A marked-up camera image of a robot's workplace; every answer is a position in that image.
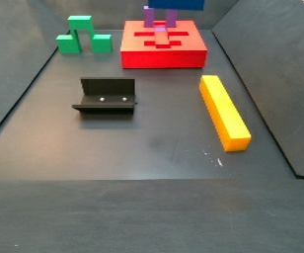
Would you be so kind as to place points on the black angled bracket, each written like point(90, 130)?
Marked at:
point(107, 95)

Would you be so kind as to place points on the green stepped arch block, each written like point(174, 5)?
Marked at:
point(68, 43)

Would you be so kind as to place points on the purple U-shaped block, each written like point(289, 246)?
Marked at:
point(170, 17)

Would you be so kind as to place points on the yellow rectangular bar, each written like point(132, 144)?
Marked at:
point(229, 124)

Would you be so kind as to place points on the red slotted board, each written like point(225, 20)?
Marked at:
point(162, 47)

